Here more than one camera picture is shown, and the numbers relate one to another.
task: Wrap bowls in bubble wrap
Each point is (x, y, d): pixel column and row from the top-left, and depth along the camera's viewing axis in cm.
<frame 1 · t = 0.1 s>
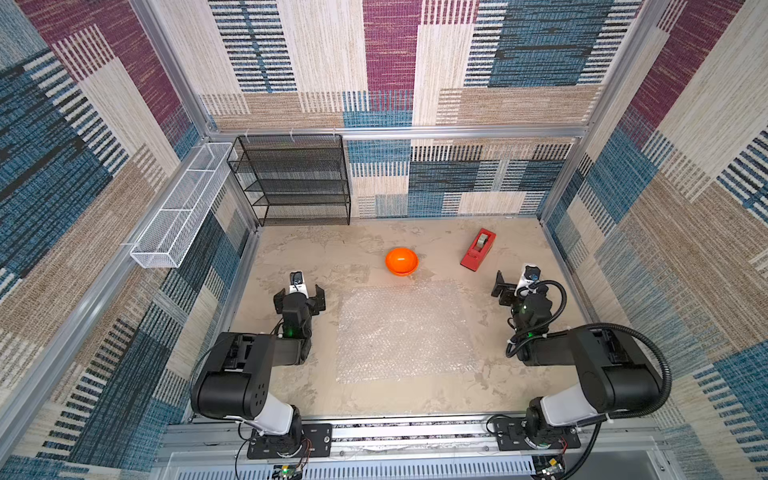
left hand: (301, 287, 93), fingers open
right hand: (518, 277, 91), fingers open
orange plastic bowl: (402, 261, 107), point 4 cm above the table
clear bubble wrap sheet: (403, 331, 93), on the table
red tape dispenser: (479, 250, 107), point 6 cm above the table

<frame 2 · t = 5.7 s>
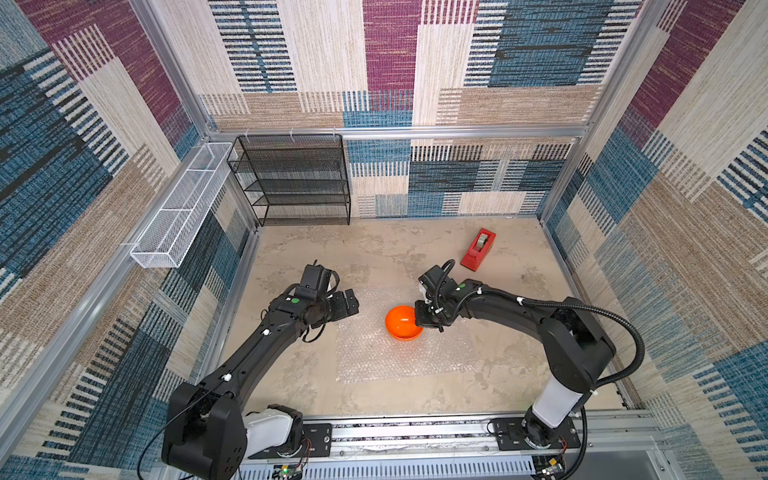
left hand: (347, 307, 84), fingers open
right hand: (421, 325, 89), fingers closed
orange plastic bowl: (401, 322, 89), point 6 cm above the table
the other named things where they were.

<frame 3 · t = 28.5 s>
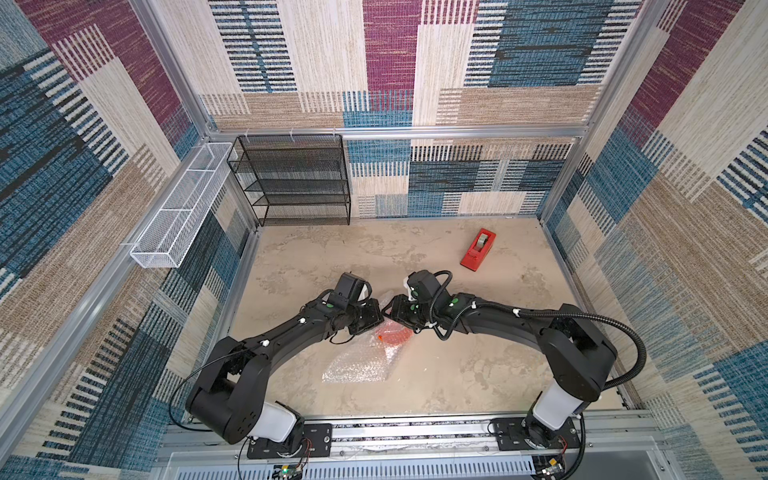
left hand: (388, 318, 86), fingers closed
right hand: (390, 317, 85), fingers open
orange plastic bowl: (391, 333, 85), point 8 cm above the table
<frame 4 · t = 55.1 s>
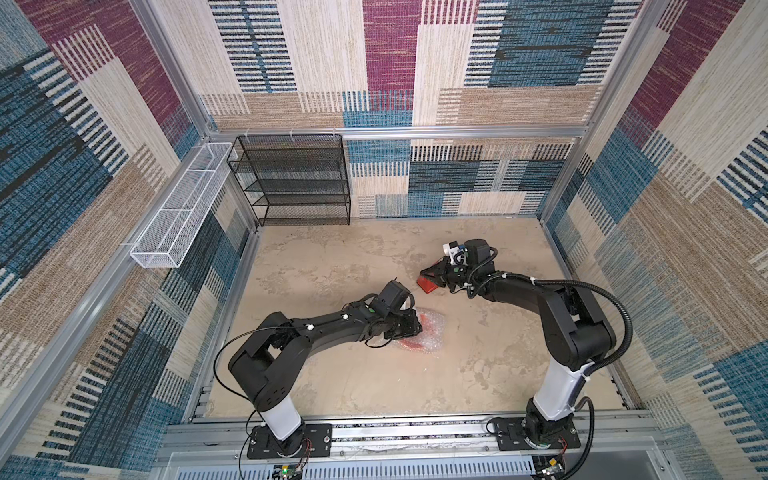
left hand: (424, 330, 86), fingers open
right hand: (423, 275, 92), fingers closed
red tape dispenser: (427, 288, 101), point 2 cm above the table
